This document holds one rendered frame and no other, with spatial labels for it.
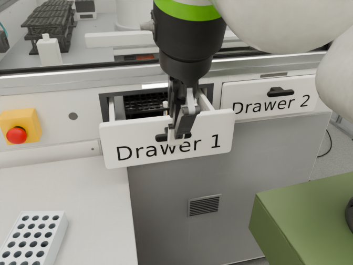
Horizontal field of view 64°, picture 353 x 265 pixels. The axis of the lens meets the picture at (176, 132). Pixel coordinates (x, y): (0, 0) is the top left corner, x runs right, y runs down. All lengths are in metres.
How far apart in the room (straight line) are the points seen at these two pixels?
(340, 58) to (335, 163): 1.72
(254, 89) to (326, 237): 0.42
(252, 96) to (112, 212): 0.46
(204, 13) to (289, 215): 0.35
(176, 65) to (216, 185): 0.65
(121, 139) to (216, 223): 0.63
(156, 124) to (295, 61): 0.44
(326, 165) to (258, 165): 1.21
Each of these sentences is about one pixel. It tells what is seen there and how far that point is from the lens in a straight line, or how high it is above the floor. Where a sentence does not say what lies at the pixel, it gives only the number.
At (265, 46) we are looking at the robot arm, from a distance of 0.21.
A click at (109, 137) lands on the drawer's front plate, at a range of 0.59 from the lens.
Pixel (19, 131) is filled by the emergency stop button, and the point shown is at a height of 0.89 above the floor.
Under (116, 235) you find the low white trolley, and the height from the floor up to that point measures 0.76.
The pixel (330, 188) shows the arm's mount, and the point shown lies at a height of 0.86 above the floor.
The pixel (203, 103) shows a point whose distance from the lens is 0.75.
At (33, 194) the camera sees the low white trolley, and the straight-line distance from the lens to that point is 0.73.
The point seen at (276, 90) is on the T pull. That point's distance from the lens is 0.79.
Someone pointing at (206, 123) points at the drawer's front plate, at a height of 0.91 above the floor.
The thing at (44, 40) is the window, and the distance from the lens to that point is 0.70.
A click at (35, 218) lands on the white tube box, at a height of 0.79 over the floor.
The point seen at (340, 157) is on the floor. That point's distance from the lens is 2.28.
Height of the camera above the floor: 1.23
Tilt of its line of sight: 33 degrees down
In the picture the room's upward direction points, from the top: straight up
